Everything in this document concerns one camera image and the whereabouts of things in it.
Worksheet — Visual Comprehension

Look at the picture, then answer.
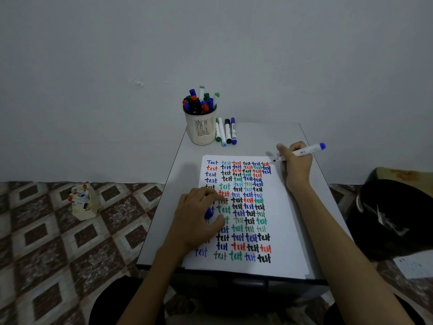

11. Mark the black plastic bucket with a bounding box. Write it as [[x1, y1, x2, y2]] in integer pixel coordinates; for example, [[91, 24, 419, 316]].
[[346, 179, 433, 261]]

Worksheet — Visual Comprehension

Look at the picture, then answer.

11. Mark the white sheet with faint marks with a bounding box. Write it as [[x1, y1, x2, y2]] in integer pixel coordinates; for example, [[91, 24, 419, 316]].
[[392, 249, 433, 280]]

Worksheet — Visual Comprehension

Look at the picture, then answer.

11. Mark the person's right forearm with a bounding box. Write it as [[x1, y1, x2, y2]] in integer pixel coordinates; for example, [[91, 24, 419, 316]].
[[289, 186, 415, 325]]

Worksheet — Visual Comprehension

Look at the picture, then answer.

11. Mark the person's left hand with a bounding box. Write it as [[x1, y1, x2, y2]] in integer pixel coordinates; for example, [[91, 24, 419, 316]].
[[162, 186, 226, 258]]

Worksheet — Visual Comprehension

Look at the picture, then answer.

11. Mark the person's right leg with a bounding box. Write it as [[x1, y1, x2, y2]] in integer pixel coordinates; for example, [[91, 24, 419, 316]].
[[324, 294, 425, 325]]

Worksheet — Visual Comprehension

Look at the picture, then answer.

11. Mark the person's right hand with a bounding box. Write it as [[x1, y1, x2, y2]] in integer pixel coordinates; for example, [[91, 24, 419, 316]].
[[276, 141, 313, 195]]

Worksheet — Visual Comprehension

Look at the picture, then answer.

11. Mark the beige mesh cup black rim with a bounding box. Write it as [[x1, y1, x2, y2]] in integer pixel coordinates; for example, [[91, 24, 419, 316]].
[[184, 104, 218, 146]]

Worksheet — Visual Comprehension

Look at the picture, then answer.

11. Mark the small cream box of pens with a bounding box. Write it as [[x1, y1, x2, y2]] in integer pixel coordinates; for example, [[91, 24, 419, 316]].
[[67, 181, 99, 221]]

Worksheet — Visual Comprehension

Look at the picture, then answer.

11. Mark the person's left leg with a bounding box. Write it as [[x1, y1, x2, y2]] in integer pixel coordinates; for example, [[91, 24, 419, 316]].
[[88, 275, 166, 325]]

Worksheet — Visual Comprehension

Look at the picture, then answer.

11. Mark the grey drawer cabinet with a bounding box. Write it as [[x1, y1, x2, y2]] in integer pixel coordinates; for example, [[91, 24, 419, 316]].
[[136, 122, 352, 302]]

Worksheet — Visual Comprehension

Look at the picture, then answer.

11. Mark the white paper with colored writing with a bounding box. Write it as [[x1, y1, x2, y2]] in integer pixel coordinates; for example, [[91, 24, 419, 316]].
[[181, 154, 310, 280]]

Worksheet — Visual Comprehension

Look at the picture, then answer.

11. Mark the person's left forearm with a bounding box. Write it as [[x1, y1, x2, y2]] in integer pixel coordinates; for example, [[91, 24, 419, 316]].
[[116, 246, 190, 325]]

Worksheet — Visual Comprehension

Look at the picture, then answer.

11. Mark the person's leg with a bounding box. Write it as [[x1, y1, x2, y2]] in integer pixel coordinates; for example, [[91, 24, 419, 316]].
[[88, 275, 166, 325], [324, 294, 425, 325]]

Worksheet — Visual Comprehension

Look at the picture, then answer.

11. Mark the light blue capped white marker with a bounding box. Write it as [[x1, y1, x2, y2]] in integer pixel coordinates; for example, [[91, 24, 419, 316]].
[[218, 117, 228, 147]]

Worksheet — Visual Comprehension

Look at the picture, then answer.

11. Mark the yellow floral cushion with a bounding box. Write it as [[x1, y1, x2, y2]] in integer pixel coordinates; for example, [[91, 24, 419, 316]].
[[367, 167, 433, 197]]

